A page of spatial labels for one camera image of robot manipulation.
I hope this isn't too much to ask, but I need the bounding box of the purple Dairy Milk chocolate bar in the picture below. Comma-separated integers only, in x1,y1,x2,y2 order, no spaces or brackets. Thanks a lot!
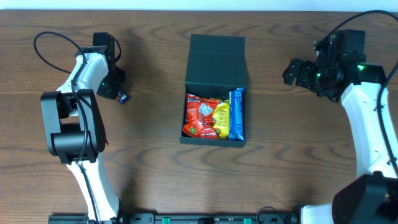
116,91,130,105

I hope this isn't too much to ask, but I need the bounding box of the blue snack bar wrapper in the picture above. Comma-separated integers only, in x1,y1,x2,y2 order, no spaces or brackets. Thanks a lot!
228,88,245,141

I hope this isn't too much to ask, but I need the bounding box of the red snack packet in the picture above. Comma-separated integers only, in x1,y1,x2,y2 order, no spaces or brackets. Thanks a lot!
182,94,220,139

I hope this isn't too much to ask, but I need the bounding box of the black cardboard box with lid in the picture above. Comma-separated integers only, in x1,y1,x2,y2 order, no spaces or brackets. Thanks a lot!
179,34,248,148

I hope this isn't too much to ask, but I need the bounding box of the yellow snack packet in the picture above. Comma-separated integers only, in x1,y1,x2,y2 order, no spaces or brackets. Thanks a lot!
213,100,229,139

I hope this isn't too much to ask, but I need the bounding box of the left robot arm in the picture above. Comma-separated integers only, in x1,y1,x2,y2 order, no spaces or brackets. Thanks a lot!
40,44,124,223

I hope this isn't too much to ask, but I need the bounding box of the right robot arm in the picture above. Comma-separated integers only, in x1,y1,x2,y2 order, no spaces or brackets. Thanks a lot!
282,58,397,223

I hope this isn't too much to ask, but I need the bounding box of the black mounting rail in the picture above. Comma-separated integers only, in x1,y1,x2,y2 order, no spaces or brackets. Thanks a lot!
47,212,301,224

